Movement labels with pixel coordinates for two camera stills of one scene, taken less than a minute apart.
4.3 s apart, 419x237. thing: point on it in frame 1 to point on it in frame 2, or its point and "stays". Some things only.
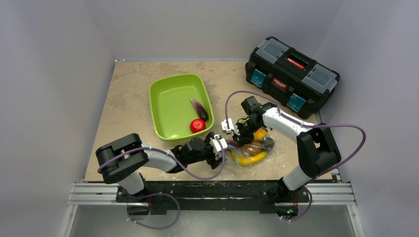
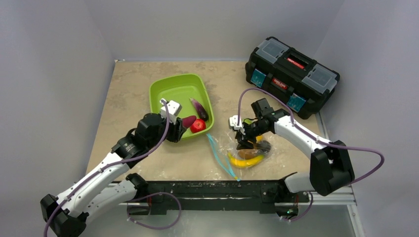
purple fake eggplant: x=200 y=111 stays
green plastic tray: x=172 y=108 stays
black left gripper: x=212 y=161 to x=176 y=130
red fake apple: x=197 y=125 stays
